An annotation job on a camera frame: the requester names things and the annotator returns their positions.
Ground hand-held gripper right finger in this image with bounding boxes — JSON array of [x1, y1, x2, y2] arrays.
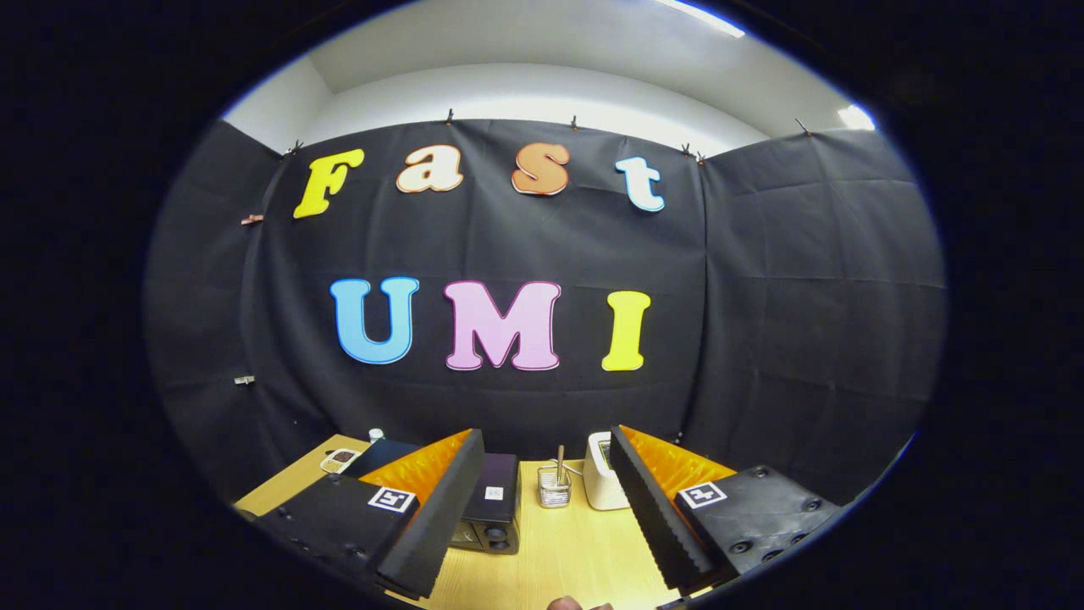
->
[[608, 425, 842, 594]]

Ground dark blue flat box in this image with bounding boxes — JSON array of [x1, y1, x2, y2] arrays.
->
[[343, 439, 421, 480]]

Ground wire mesh utensil basket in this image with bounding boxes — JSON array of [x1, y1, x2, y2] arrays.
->
[[537, 464, 574, 509]]

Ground white pop-up toaster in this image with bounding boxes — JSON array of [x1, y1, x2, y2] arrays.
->
[[583, 432, 633, 512]]

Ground black toaster oven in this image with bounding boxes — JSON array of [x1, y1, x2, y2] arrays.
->
[[449, 453, 523, 556]]

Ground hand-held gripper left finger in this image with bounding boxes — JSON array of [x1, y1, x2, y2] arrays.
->
[[254, 429, 486, 601]]

